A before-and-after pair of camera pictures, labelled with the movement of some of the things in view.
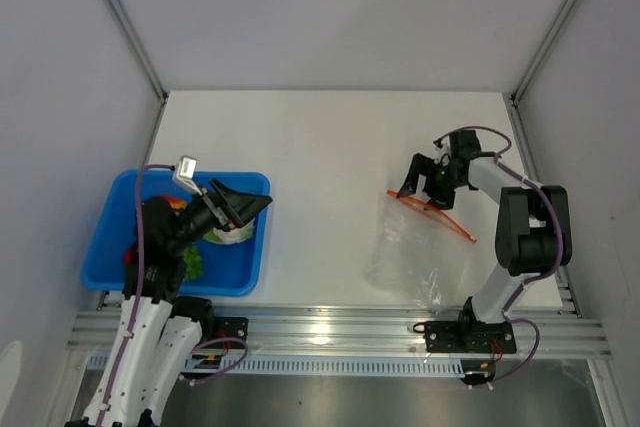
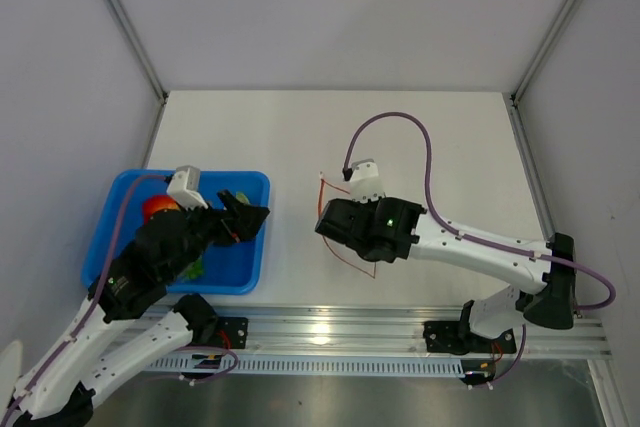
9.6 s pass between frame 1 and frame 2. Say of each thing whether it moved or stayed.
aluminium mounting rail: stayed
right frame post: stayed
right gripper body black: moved
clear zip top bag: moved
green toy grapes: stayed
